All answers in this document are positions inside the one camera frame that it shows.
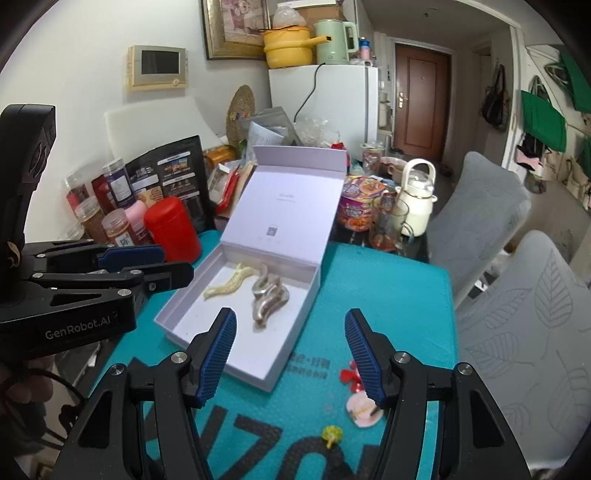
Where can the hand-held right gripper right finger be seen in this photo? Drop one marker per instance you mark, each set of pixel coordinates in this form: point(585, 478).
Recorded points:
point(364, 360)

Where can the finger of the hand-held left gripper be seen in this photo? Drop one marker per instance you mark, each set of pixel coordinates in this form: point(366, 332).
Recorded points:
point(171, 276)
point(134, 254)

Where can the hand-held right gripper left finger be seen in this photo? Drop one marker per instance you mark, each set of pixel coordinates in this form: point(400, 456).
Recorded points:
point(217, 355)

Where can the round white compact case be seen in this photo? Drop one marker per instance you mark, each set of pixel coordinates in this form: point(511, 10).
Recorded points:
point(362, 410)

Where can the small yellow-green hair clip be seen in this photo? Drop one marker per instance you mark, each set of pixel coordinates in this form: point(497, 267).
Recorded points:
point(331, 433)

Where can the white gift box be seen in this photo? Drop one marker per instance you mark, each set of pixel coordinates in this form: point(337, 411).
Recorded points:
point(277, 207)

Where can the small clear jar orange spice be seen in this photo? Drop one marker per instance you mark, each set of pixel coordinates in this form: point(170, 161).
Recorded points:
point(117, 228)

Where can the pink bottle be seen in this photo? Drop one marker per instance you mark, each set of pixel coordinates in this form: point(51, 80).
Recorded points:
point(137, 217)

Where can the red canister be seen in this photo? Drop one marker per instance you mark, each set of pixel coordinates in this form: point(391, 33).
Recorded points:
point(173, 230)

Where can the clear jar brown spice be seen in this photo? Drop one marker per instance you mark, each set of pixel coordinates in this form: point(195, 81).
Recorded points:
point(92, 221)

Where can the cream hair clip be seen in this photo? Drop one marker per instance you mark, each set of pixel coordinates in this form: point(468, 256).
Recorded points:
point(226, 287)

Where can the teal bubble mailer mat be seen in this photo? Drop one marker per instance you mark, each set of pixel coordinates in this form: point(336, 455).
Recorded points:
point(392, 300)

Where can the grey marbled hair clip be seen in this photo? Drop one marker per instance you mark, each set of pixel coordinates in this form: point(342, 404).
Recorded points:
point(268, 302)

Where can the clear jar red spice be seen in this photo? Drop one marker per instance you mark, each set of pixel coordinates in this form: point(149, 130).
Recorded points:
point(78, 194)

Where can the black snack pouch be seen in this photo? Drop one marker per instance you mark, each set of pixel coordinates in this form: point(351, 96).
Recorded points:
point(180, 166)

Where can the red snack packet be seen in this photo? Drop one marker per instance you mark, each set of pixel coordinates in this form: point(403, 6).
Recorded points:
point(231, 189)

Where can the white foam board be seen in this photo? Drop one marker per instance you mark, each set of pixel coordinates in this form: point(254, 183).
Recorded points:
point(152, 124)

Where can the glass mug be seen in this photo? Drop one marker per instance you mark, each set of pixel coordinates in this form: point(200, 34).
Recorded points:
point(385, 226)

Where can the instant noodle bowl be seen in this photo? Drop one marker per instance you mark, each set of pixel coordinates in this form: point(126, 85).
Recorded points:
point(360, 203)

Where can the cream electric pot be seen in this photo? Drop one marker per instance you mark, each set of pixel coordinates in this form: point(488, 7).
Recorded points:
point(418, 203)

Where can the grey leaf-pattern chair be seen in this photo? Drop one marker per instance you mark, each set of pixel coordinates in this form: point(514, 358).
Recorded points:
point(531, 346)
point(480, 207)

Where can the round woven mat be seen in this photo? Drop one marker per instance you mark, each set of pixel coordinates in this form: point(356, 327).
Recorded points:
point(242, 104)

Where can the clear crumpled plastic bag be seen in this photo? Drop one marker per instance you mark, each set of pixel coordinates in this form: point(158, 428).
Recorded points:
point(318, 129)

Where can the white refrigerator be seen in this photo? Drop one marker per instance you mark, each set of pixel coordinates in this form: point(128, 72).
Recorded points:
point(341, 106)

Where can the framed picture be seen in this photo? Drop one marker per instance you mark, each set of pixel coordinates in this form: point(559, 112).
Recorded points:
point(231, 23)

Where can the yellow pot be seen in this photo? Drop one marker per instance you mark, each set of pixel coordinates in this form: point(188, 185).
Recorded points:
point(286, 48)

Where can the brown door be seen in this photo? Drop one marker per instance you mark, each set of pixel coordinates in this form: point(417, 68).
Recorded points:
point(420, 92)

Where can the green electric kettle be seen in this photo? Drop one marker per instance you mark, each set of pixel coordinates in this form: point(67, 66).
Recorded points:
point(332, 41)

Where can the black hanging bag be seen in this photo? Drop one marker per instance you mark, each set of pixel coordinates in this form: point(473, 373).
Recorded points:
point(495, 101)

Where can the green tote bag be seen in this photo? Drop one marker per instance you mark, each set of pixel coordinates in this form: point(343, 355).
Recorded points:
point(542, 120)
point(577, 78)

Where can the cardboard box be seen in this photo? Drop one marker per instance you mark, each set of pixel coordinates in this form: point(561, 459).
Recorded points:
point(323, 11)

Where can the wall intercom panel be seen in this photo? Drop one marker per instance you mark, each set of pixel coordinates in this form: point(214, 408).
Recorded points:
point(159, 62)

